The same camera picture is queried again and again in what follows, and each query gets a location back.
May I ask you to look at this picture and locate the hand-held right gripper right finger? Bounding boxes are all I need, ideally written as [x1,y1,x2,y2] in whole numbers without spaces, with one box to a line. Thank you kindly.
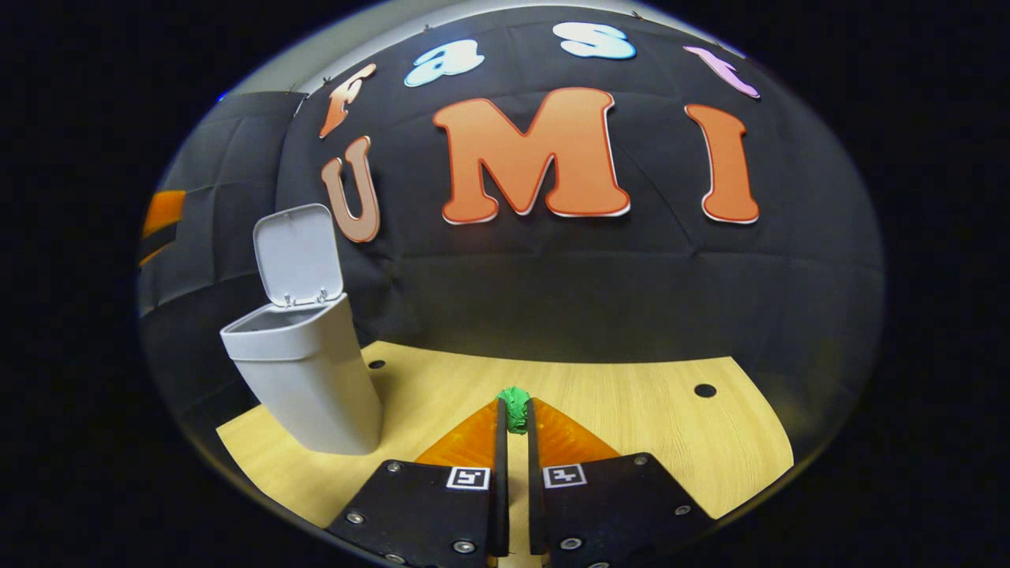
[526,398,715,568]

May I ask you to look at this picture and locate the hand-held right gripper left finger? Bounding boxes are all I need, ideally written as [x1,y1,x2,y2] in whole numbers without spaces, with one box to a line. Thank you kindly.
[327,398,510,568]

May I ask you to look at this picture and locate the green paper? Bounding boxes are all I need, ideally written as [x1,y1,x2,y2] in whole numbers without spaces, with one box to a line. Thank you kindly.
[497,387,531,435]

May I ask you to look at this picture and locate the white desktop garbage bin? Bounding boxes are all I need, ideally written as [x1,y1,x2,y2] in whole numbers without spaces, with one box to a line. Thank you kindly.
[219,204,385,456]

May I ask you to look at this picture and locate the wooden desktop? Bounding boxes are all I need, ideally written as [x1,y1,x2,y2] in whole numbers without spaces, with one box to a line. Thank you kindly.
[215,341,795,568]

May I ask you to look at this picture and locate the black backdrop cloth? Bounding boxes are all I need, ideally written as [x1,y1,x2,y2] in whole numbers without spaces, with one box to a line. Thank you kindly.
[138,4,885,443]

